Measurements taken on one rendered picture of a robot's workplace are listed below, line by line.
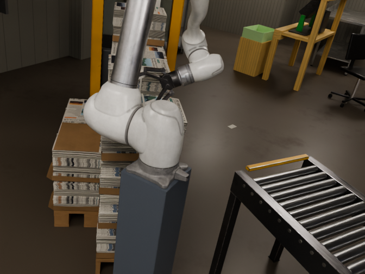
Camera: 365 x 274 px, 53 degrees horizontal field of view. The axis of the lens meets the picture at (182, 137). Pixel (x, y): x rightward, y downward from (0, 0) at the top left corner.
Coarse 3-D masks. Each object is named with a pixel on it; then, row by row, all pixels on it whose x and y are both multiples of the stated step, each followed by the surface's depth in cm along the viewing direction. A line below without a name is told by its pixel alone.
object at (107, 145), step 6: (102, 138) 163; (102, 144) 164; (108, 144) 165; (114, 144) 165; (120, 144) 166; (102, 150) 166; (108, 150) 166; (114, 150) 167; (120, 150) 167; (126, 150) 168; (132, 150) 168
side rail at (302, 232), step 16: (240, 176) 181; (240, 192) 182; (256, 192) 171; (256, 208) 172; (272, 208) 163; (272, 224) 164; (288, 224) 155; (288, 240) 156; (304, 240) 148; (304, 256) 149; (320, 256) 141; (320, 272) 142; (336, 272) 136
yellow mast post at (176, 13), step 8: (176, 0) 303; (184, 0) 304; (176, 8) 306; (176, 16) 310; (176, 24) 313; (176, 32) 316; (168, 40) 319; (176, 40) 320; (168, 48) 322; (176, 48) 323; (168, 56) 326; (176, 56) 327; (168, 64) 330
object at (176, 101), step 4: (152, 96) 185; (156, 96) 186; (164, 96) 188; (168, 100) 184; (172, 100) 186; (176, 100) 187; (176, 104) 181; (180, 104) 182; (180, 108) 178; (184, 116) 170; (184, 120) 167; (184, 124) 166; (184, 128) 168; (184, 132) 168
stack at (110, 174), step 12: (108, 168) 176; (120, 168) 177; (108, 180) 179; (120, 180) 180; (108, 204) 187; (108, 216) 191; (96, 240) 199; (108, 240) 200; (96, 252) 208; (108, 252) 204; (96, 264) 207
